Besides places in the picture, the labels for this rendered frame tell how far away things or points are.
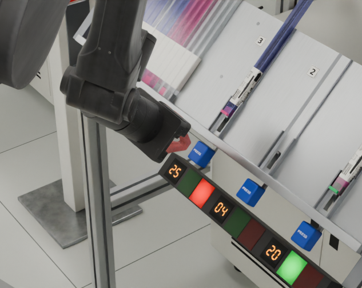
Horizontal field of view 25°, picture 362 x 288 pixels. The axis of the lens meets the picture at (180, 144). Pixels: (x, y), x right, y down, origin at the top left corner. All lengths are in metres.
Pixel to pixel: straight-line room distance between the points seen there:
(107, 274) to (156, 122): 0.81
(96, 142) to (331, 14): 0.56
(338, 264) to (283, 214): 0.16
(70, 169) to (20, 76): 1.68
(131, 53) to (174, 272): 1.16
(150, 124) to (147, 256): 1.01
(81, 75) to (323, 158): 0.35
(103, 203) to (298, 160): 0.68
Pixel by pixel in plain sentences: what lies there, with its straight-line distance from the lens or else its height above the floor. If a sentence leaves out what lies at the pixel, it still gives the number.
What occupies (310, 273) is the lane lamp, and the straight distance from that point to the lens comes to 1.08.
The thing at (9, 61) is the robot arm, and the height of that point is 1.22.
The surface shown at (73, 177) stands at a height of 0.13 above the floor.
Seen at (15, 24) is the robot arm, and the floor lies 1.24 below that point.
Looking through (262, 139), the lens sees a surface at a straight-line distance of 1.16.
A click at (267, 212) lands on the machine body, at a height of 0.29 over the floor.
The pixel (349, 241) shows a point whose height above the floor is 0.73.
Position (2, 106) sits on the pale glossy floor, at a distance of 2.65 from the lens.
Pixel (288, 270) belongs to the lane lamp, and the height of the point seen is 0.65.
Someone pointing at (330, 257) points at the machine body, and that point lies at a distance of 1.64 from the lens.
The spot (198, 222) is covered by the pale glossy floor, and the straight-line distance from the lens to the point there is 2.15.
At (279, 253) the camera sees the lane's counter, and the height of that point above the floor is 0.66.
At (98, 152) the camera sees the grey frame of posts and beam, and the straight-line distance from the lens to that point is 1.64.
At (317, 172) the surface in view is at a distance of 1.11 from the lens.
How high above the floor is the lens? 1.41
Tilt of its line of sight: 36 degrees down
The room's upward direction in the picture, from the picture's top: straight up
